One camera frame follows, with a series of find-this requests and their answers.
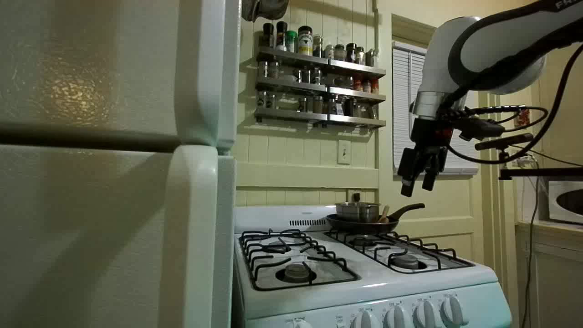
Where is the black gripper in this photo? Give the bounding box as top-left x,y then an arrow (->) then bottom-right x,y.
398,116 -> 456,198

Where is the black cast iron stove grate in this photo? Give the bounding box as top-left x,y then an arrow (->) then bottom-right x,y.
237,227 -> 361,291
327,225 -> 476,275

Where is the black frying pan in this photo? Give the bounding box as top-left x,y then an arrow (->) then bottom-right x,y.
327,202 -> 427,236

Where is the white window blind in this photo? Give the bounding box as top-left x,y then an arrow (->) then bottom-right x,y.
392,43 -> 482,178

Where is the round gas burner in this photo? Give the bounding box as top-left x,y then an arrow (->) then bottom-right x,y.
276,260 -> 318,284
261,240 -> 294,255
389,253 -> 427,271

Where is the white gas stove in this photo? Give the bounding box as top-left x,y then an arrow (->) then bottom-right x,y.
232,204 -> 516,328

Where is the white stove knob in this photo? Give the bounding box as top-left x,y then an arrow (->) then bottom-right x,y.
352,307 -> 378,328
412,296 -> 442,328
383,302 -> 411,328
440,293 -> 471,328

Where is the white microwave oven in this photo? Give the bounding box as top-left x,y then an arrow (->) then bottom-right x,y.
545,178 -> 583,225

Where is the cream kitchen cabinet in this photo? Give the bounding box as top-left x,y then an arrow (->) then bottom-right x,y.
514,220 -> 583,328

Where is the large jar dark lid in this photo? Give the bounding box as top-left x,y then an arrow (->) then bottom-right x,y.
296,23 -> 316,58

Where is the grey hanging metal pot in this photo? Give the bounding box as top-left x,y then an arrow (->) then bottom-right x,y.
241,0 -> 292,23

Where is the white refrigerator main door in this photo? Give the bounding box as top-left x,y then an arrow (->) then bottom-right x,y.
0,143 -> 239,328

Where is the white refrigerator freezer door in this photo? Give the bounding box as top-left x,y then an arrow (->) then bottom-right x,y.
0,0 -> 243,152

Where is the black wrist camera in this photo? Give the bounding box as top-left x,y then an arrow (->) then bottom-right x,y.
452,111 -> 507,140

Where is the cream wall switch plate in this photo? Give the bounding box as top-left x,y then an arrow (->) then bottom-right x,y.
338,140 -> 354,165

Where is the black stereo camera bar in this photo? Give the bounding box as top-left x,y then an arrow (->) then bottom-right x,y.
474,131 -> 536,152

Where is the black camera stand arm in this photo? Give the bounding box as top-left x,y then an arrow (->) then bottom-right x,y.
498,149 -> 583,182

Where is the black hanging power cable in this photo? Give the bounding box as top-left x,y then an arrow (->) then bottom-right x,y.
518,174 -> 544,328

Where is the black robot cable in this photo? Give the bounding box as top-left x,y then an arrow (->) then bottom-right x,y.
447,41 -> 583,165

